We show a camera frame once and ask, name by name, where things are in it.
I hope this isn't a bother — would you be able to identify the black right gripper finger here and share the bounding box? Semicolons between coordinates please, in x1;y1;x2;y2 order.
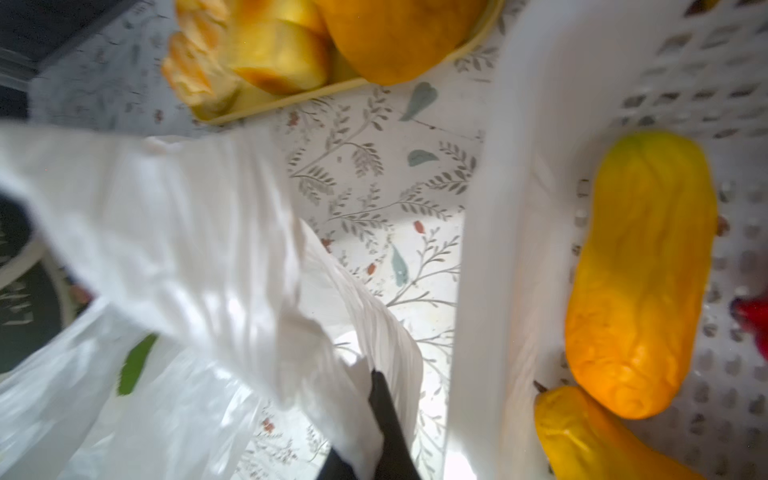
316;370;420;480

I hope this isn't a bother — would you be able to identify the white plastic grocery bag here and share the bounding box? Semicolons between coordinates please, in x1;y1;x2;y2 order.
1;121;423;479

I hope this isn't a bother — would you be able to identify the white plastic produce basket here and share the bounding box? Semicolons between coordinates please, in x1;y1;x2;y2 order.
443;1;767;479

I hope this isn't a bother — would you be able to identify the yellow toy banana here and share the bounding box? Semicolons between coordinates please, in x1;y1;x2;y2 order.
534;382;702;479

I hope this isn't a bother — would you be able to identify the yellow toy corn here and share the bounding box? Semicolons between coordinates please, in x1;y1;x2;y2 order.
564;131;718;420

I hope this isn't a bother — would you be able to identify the pink toy dragon fruit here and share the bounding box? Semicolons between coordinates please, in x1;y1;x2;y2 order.
729;293;768;360

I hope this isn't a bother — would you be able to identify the tray of bread rolls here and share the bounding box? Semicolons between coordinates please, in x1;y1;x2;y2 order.
161;1;503;125

